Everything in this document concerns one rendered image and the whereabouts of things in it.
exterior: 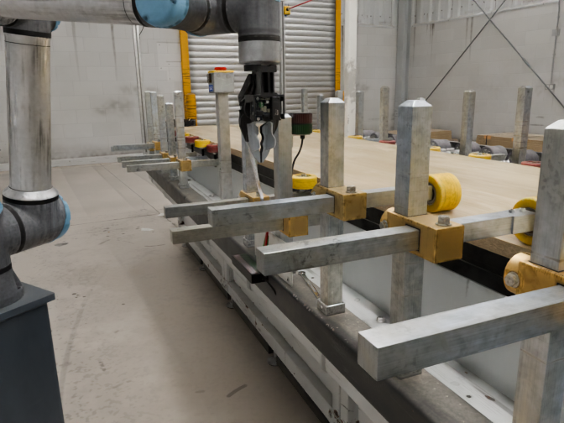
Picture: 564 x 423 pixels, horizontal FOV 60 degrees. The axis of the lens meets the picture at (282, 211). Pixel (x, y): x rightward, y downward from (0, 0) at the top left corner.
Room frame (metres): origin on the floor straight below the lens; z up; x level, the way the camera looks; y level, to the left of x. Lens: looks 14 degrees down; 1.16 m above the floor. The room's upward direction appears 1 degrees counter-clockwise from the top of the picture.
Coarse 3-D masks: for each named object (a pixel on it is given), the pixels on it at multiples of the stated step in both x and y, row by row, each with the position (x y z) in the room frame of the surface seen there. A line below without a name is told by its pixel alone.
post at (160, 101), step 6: (162, 96) 2.79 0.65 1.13; (162, 102) 2.79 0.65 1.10; (162, 108) 2.79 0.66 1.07; (162, 114) 2.79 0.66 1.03; (162, 120) 2.79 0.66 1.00; (162, 126) 2.78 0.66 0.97; (162, 132) 2.78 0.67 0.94; (162, 138) 2.78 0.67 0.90; (162, 144) 2.78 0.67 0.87; (162, 150) 2.78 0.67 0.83
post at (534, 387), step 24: (552, 144) 0.49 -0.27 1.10; (552, 168) 0.49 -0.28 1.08; (552, 192) 0.49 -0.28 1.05; (552, 216) 0.48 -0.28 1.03; (552, 240) 0.48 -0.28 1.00; (552, 264) 0.48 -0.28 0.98; (552, 336) 0.47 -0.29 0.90; (528, 360) 0.49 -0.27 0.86; (552, 360) 0.47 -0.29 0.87; (528, 384) 0.49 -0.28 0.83; (552, 384) 0.48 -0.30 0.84; (528, 408) 0.48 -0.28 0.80; (552, 408) 0.48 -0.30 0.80
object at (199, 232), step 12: (312, 216) 1.16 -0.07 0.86; (180, 228) 1.05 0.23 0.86; (192, 228) 1.05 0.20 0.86; (204, 228) 1.05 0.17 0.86; (216, 228) 1.06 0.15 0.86; (228, 228) 1.07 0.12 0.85; (240, 228) 1.08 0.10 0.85; (252, 228) 1.10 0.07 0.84; (264, 228) 1.11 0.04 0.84; (276, 228) 1.12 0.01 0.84; (180, 240) 1.03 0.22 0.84; (192, 240) 1.04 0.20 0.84; (204, 240) 1.05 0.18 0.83
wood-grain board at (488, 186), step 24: (240, 144) 2.38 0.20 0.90; (312, 144) 2.32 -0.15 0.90; (360, 144) 2.29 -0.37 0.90; (384, 144) 2.27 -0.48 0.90; (312, 168) 1.62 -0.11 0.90; (360, 168) 1.60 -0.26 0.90; (384, 168) 1.59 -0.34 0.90; (432, 168) 1.57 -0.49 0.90; (456, 168) 1.56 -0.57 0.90; (480, 168) 1.55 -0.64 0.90; (504, 168) 1.54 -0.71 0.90; (528, 168) 1.53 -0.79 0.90; (480, 192) 1.18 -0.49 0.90; (504, 192) 1.18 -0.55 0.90; (528, 192) 1.17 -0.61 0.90; (456, 216) 0.96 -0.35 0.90; (480, 240) 0.84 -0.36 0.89; (504, 240) 0.79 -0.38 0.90
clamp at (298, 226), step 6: (306, 216) 1.11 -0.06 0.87; (288, 222) 1.10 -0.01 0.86; (294, 222) 1.10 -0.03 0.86; (300, 222) 1.11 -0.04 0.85; (306, 222) 1.11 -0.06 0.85; (288, 228) 1.10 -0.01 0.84; (294, 228) 1.10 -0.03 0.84; (300, 228) 1.11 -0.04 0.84; (306, 228) 1.11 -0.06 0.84; (288, 234) 1.10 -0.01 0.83; (294, 234) 1.10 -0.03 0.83; (300, 234) 1.11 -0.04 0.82; (306, 234) 1.11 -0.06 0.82
